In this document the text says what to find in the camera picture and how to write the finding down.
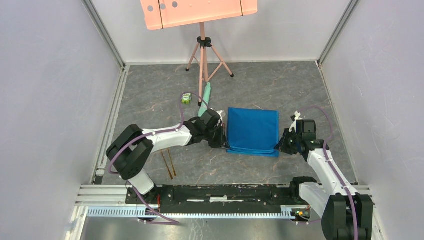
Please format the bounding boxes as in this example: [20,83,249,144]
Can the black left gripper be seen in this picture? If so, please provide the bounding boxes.
[203,123,230,150]

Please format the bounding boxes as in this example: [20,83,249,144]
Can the blue cloth napkin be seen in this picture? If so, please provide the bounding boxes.
[227,107,280,158]

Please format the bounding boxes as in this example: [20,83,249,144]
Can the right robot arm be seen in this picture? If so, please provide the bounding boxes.
[275,117,374,240]

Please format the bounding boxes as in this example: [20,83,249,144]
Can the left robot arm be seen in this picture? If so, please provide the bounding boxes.
[105,108,229,204]

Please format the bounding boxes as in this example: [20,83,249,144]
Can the mint green flashlight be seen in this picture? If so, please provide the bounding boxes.
[198,82,212,117]

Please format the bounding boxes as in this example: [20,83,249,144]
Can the green owl toy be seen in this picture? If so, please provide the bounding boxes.
[180,93,192,105]

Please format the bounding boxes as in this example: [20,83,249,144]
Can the gold fork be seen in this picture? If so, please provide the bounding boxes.
[160,150,174,180]

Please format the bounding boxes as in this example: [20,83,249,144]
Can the pink music stand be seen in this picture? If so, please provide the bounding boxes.
[140,0,258,96]

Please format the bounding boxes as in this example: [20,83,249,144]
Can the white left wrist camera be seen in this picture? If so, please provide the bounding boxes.
[216,110,226,127]

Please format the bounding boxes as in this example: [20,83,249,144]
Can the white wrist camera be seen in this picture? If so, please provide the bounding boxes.
[289,111,303,133]
[216,110,226,127]

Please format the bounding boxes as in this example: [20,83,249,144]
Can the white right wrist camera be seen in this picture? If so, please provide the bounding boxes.
[289,111,303,133]

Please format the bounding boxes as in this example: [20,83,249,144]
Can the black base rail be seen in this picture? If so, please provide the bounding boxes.
[143,184,312,214]

